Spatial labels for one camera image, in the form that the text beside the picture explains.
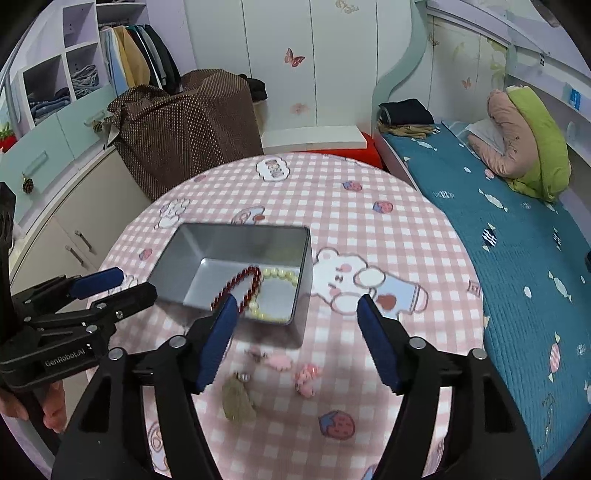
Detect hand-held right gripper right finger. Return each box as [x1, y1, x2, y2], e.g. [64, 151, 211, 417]
[356, 294, 541, 480]

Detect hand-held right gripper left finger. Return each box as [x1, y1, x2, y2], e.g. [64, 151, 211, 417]
[51, 294, 241, 480]

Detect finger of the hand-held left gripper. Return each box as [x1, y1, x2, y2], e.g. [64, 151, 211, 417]
[28, 282, 158, 344]
[11, 267, 124, 320]

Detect green leaf pendant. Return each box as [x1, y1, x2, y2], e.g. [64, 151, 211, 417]
[222, 371, 258, 423]

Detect dark red bead bracelet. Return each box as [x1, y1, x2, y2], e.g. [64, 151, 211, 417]
[210, 265, 264, 315]

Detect cream pearl bead bracelet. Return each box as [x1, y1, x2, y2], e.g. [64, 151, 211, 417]
[247, 268, 298, 323]

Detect silver metal tin box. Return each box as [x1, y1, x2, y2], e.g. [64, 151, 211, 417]
[147, 223, 314, 349]

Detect person's left hand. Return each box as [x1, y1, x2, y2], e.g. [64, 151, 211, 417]
[0, 381, 68, 435]

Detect beige lower cabinet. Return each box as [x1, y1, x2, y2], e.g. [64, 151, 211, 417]
[9, 148, 153, 287]

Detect pink checked tablecloth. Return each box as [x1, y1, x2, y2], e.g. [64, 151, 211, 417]
[88, 152, 490, 480]

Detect mint drawer cabinet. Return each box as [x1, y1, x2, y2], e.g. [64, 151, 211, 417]
[0, 90, 116, 195]

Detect teal candy print bed sheet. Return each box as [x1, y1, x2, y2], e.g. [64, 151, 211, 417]
[379, 121, 591, 476]

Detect brown dotted cover cloth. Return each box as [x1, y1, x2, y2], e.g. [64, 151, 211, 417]
[107, 69, 264, 201]

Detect red box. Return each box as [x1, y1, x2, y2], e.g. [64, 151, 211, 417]
[295, 131, 384, 169]

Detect tan folded clothes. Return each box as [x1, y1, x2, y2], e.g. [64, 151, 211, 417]
[378, 121, 444, 139]

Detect white board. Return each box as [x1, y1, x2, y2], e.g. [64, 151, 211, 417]
[261, 126, 370, 149]

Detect row of hanging clothes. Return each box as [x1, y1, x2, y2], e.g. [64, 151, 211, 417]
[99, 23, 182, 95]

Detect white shelf unit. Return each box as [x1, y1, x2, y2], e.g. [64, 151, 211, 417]
[9, 0, 153, 134]

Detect white pillow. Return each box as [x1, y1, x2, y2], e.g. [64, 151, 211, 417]
[466, 119, 506, 160]

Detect black folded clothes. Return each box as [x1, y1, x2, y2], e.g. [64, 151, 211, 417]
[379, 98, 435, 126]

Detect pink quilt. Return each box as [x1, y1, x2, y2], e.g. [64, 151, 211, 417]
[467, 89, 532, 178]

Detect black garment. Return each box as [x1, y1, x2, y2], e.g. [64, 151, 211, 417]
[238, 74, 269, 103]

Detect green quilt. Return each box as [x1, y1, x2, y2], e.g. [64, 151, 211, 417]
[505, 85, 572, 203]

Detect white wardrobe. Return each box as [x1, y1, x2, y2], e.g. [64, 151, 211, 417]
[148, 0, 416, 134]

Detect mint bunk bed frame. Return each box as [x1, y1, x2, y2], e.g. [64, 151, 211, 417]
[372, 0, 591, 195]

